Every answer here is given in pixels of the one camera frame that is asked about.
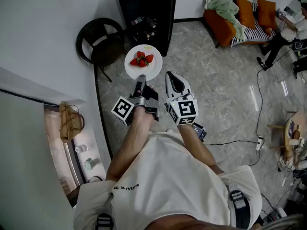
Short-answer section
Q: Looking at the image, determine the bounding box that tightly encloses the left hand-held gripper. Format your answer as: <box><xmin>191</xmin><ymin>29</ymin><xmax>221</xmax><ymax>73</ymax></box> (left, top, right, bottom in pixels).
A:
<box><xmin>111</xmin><ymin>74</ymin><xmax>161</xmax><ymax>127</ymax></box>

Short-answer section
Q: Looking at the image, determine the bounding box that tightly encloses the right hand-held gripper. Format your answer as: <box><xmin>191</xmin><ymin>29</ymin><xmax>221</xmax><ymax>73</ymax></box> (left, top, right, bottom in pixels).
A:
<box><xmin>164</xmin><ymin>71</ymin><xmax>199</xmax><ymax>127</ymax></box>

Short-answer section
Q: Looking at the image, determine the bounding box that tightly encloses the white round plate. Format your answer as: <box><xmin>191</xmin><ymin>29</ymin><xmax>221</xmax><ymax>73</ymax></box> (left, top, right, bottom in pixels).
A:
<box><xmin>124</xmin><ymin>44</ymin><xmax>163</xmax><ymax>81</ymax></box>

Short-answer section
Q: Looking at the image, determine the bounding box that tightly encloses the person's left forearm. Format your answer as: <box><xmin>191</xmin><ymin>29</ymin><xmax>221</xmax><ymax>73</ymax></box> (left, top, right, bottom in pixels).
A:
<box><xmin>106</xmin><ymin>121</ymin><xmax>154</xmax><ymax>182</ymax></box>

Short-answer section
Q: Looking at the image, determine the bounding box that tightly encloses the person's right forearm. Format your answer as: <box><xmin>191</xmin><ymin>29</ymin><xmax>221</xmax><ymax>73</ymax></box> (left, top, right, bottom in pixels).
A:
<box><xmin>177</xmin><ymin>123</ymin><xmax>225</xmax><ymax>176</ymax></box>

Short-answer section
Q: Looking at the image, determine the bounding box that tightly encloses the person's left hand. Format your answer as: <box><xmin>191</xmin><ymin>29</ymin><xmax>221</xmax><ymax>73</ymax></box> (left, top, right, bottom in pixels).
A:
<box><xmin>132</xmin><ymin>106</ymin><xmax>154</xmax><ymax>125</ymax></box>

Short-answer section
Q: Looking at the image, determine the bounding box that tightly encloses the black wicker chair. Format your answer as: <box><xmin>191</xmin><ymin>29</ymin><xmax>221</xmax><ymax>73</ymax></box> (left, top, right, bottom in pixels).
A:
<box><xmin>75</xmin><ymin>17</ymin><xmax>125</xmax><ymax>83</ymax></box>

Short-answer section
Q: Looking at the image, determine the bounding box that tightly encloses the black control box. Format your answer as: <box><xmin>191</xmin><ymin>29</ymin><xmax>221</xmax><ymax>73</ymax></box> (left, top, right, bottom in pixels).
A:
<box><xmin>191</xmin><ymin>122</ymin><xmax>207</xmax><ymax>142</ymax></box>

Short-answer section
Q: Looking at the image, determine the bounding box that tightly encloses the orange sofa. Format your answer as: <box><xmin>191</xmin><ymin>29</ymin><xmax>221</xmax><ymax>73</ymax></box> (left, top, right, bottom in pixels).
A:
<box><xmin>203</xmin><ymin>0</ymin><xmax>280</xmax><ymax>49</ymax></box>

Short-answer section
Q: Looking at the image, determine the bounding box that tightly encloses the woven straw bag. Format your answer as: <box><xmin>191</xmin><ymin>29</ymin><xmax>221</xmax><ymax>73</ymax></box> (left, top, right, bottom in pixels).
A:
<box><xmin>59</xmin><ymin>102</ymin><xmax>85</xmax><ymax>143</ymax></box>

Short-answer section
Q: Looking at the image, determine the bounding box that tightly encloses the person's white shirt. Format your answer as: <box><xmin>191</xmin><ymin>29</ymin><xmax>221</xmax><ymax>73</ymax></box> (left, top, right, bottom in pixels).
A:
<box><xmin>73</xmin><ymin>129</ymin><xmax>263</xmax><ymax>230</ymax></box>

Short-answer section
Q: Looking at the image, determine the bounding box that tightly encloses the green fleece blanket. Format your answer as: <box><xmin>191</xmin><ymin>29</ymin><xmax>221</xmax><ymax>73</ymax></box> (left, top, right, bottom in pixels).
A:
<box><xmin>204</xmin><ymin>0</ymin><xmax>247</xmax><ymax>42</ymax></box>

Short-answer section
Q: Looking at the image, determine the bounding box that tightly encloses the black white striped throw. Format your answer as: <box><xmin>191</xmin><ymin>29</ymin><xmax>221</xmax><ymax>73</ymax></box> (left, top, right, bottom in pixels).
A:
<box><xmin>230</xmin><ymin>0</ymin><xmax>276</xmax><ymax>46</ymax></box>

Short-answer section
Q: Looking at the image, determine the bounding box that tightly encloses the green cup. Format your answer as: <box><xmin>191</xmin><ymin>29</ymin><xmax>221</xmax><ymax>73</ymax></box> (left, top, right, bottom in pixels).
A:
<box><xmin>83</xmin><ymin>157</ymin><xmax>100</xmax><ymax>170</ymax></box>

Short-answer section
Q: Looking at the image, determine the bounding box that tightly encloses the orange cushion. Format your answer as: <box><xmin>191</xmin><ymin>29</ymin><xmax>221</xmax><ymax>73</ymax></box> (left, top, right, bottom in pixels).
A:
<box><xmin>234</xmin><ymin>0</ymin><xmax>256</xmax><ymax>30</ymax></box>
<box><xmin>256</xmin><ymin>0</ymin><xmax>278</xmax><ymax>30</ymax></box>

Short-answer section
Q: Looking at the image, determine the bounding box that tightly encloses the white power strip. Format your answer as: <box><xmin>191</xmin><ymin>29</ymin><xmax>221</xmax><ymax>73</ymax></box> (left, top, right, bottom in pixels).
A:
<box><xmin>255</xmin><ymin>135</ymin><xmax>265</xmax><ymax>151</ymax></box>

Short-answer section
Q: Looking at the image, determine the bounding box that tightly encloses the small wooden table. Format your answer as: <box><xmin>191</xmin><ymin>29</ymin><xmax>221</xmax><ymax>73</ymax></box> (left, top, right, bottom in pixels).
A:
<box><xmin>267</xmin><ymin>109</ymin><xmax>307</xmax><ymax>167</ymax></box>

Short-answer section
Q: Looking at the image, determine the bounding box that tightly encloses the person's chin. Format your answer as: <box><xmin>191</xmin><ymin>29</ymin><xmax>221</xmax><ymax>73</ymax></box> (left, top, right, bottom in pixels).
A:
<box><xmin>146</xmin><ymin>215</ymin><xmax>259</xmax><ymax>230</ymax></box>

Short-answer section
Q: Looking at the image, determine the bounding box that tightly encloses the thin black cable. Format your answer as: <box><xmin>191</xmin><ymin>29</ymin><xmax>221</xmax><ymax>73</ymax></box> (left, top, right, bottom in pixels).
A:
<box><xmin>203</xmin><ymin>139</ymin><xmax>259</xmax><ymax>146</ymax></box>

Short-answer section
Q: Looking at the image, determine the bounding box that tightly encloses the long black floor cable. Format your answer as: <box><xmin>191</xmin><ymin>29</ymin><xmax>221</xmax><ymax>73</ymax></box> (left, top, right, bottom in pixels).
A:
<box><xmin>255</xmin><ymin>47</ymin><xmax>295</xmax><ymax>140</ymax></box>

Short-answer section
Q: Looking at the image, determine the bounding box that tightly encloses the grey black harness strap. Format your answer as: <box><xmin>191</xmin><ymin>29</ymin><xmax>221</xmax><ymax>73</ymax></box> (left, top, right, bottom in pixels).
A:
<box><xmin>95</xmin><ymin>213</ymin><xmax>113</xmax><ymax>230</ymax></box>
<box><xmin>226</xmin><ymin>180</ymin><xmax>252</xmax><ymax>230</ymax></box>

